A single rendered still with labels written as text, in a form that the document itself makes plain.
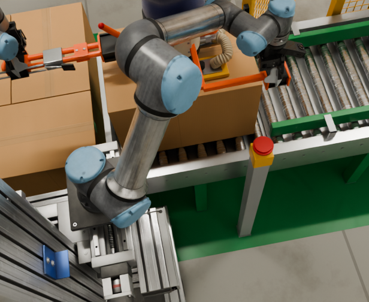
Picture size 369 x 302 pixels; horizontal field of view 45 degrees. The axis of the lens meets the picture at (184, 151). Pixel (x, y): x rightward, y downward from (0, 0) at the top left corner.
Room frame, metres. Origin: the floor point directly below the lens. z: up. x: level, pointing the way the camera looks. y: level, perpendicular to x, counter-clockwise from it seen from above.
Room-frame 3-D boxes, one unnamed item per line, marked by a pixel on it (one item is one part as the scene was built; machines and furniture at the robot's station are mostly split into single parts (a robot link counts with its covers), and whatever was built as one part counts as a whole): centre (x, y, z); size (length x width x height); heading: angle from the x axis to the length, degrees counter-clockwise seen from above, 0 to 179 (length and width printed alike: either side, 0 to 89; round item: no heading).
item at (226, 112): (1.12, -0.02, 0.75); 0.60 x 0.40 x 0.40; 94
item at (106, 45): (1.10, 0.22, 1.08); 0.10 x 0.08 x 0.06; 5
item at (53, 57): (1.08, 0.44, 1.07); 0.07 x 0.07 x 0.04; 5
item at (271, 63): (0.88, -0.32, 1.22); 0.09 x 0.08 x 0.12; 95
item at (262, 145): (0.64, -0.26, 1.02); 0.07 x 0.07 x 0.04
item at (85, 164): (0.55, 0.28, 1.20); 0.13 x 0.12 x 0.14; 40
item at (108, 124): (1.10, 0.34, 0.58); 0.70 x 0.03 x 0.06; 4
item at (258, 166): (0.64, -0.26, 0.50); 0.07 x 0.07 x 1.00; 4
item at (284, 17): (0.88, -0.32, 1.38); 0.09 x 0.08 x 0.11; 130
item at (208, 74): (1.03, -0.04, 0.97); 0.34 x 0.10 x 0.05; 95
